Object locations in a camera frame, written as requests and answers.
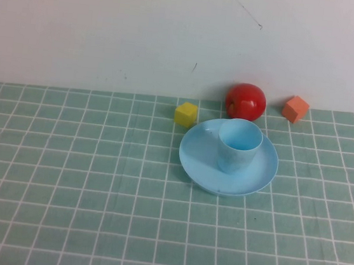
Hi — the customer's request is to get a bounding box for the orange cube block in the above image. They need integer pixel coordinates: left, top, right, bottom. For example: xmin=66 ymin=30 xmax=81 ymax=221
xmin=281 ymin=93 xmax=311 ymax=126

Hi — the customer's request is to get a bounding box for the yellow cube block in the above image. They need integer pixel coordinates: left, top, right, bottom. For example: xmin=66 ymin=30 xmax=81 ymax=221
xmin=174 ymin=100 xmax=200 ymax=129

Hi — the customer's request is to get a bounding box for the light blue plastic plate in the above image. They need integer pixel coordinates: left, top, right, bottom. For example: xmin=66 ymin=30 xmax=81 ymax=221
xmin=174 ymin=113 xmax=284 ymax=203

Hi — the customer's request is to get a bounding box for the light blue plastic cup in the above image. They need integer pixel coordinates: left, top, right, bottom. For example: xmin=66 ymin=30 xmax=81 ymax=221
xmin=214 ymin=116 xmax=266 ymax=178

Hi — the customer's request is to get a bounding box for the green white checked tablecloth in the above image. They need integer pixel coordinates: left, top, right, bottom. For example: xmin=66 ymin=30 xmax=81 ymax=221
xmin=0 ymin=72 xmax=354 ymax=265

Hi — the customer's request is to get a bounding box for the red apple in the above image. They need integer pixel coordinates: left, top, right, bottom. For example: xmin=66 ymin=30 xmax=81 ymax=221
xmin=223 ymin=81 xmax=269 ymax=124

